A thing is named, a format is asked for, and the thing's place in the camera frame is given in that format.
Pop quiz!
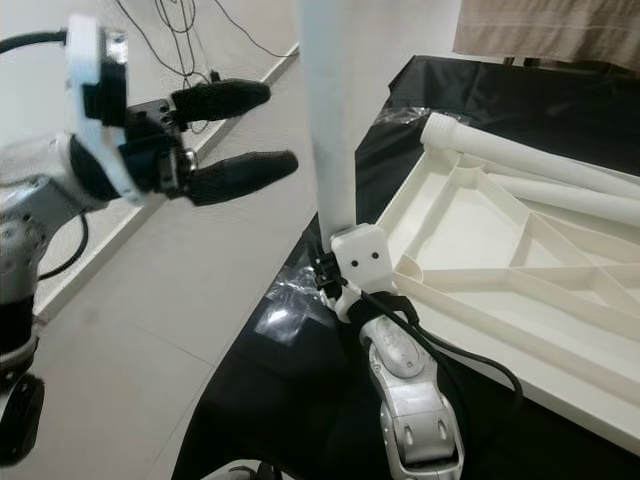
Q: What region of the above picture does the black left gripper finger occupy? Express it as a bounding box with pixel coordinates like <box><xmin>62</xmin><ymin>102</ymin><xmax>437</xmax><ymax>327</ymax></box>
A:
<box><xmin>172</xmin><ymin>78</ymin><xmax>273</xmax><ymax>126</ymax></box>
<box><xmin>188</xmin><ymin>150</ymin><xmax>301</xmax><ymax>207</ymax></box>

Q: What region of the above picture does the white plastic table leg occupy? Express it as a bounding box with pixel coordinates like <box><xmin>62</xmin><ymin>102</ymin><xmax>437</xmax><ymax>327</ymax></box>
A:
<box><xmin>418</xmin><ymin>112</ymin><xmax>640</xmax><ymax>201</ymax></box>
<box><xmin>490</xmin><ymin>170</ymin><xmax>640</xmax><ymax>229</ymax></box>
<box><xmin>298</xmin><ymin>0</ymin><xmax>371</xmax><ymax>251</ymax></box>

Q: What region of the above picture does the clear tape patch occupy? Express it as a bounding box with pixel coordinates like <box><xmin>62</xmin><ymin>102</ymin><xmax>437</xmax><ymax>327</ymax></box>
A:
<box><xmin>255</xmin><ymin>290</ymin><xmax>321</xmax><ymax>346</ymax></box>

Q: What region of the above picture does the black tablecloth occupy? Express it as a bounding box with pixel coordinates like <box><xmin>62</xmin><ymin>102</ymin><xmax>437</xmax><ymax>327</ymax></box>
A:
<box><xmin>170</xmin><ymin>55</ymin><xmax>640</xmax><ymax>480</ymax></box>

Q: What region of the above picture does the white plastic table top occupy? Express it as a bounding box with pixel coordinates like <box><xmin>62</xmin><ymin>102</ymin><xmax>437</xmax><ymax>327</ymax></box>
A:
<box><xmin>320</xmin><ymin>112</ymin><xmax>640</xmax><ymax>456</ymax></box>

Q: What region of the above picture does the beige fringed cloth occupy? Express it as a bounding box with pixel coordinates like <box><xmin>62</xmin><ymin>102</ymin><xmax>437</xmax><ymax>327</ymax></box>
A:
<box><xmin>452</xmin><ymin>0</ymin><xmax>640</xmax><ymax>73</ymax></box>

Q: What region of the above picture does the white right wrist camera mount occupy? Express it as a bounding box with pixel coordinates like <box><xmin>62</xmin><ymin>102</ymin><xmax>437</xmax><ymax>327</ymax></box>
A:
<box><xmin>330</xmin><ymin>225</ymin><xmax>396</xmax><ymax>321</ymax></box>

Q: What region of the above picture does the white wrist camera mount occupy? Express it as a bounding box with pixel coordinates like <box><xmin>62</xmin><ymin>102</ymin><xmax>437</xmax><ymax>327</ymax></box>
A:
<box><xmin>65</xmin><ymin>12</ymin><xmax>136</xmax><ymax>206</ymax></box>
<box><xmin>330</xmin><ymin>225</ymin><xmax>396</xmax><ymax>321</ymax></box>

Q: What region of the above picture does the black wall cable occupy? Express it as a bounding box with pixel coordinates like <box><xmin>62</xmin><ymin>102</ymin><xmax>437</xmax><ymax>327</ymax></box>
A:
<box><xmin>115</xmin><ymin>0</ymin><xmax>221</xmax><ymax>91</ymax></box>
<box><xmin>230</xmin><ymin>0</ymin><xmax>301</xmax><ymax>61</ymax></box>

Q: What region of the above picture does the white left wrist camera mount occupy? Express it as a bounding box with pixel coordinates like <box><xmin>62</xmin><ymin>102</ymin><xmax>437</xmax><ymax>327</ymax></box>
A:
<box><xmin>65</xmin><ymin>12</ymin><xmax>136</xmax><ymax>206</ymax></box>

